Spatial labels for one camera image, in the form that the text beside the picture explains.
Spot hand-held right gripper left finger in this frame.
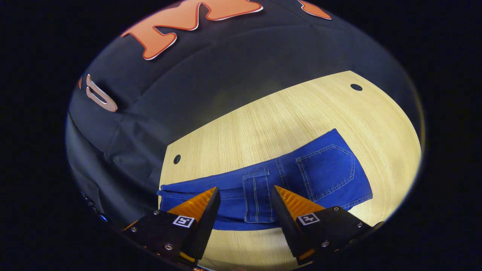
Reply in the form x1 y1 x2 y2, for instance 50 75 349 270
122 187 221 264

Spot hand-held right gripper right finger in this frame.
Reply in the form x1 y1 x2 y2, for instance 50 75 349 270
271 185 383 266

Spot blue jeans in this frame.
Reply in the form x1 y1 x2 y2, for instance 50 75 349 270
157 129 373 231

